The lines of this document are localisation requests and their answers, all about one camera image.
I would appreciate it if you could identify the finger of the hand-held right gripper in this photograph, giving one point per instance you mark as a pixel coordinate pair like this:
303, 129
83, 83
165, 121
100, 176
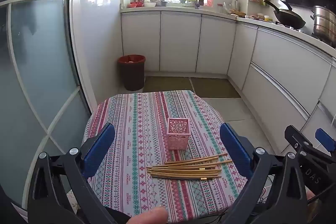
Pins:
296, 138
325, 139

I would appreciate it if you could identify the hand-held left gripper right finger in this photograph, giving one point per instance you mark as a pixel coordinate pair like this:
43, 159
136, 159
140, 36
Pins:
236, 150

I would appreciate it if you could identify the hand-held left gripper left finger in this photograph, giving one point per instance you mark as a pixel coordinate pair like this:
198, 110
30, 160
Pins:
99, 150

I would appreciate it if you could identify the bunch of wooden chopsticks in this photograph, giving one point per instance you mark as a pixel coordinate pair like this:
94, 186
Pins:
181, 171

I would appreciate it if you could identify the pink perforated utensil holder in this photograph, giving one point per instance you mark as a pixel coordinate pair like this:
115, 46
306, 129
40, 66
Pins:
176, 140

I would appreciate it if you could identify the person's right hand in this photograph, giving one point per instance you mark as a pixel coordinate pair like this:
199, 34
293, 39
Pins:
310, 195

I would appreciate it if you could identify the person's left hand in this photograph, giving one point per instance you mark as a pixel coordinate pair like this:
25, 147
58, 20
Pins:
149, 216

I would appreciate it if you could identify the white cabinet drawer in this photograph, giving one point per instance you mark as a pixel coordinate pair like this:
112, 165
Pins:
288, 64
270, 108

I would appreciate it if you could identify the striped patterned tablecloth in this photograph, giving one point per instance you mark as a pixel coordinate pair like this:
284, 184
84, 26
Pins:
136, 121

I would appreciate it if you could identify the olive floor mat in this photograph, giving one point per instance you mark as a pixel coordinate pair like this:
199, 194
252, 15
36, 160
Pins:
168, 84
215, 87

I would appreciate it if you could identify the brown trash bin red liner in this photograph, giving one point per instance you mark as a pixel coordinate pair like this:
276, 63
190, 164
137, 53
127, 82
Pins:
131, 74

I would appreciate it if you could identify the white corner cabinet door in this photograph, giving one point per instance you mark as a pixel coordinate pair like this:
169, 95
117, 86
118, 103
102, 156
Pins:
242, 56

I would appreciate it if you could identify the frosted glass sliding door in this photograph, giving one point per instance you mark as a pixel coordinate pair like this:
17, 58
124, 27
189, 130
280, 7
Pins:
39, 56

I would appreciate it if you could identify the stainless steel steamer pot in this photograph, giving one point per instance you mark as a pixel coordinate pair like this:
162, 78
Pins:
324, 26

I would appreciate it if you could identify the black wok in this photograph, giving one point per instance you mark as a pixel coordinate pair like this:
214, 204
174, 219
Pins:
290, 19

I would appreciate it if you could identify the yellow lidded container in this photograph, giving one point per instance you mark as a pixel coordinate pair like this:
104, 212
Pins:
268, 19

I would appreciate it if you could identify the plate of bread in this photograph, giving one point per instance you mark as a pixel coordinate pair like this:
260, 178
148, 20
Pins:
237, 13

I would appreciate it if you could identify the glass kettle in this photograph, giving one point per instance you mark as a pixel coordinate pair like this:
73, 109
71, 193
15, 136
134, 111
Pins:
233, 6

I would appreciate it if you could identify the red bowl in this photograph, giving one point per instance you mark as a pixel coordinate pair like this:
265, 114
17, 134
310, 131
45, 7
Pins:
135, 5

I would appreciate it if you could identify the white kitchen countertop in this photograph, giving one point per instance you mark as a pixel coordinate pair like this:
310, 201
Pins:
183, 9

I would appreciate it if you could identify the white bowl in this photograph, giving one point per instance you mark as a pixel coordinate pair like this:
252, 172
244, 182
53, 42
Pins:
149, 4

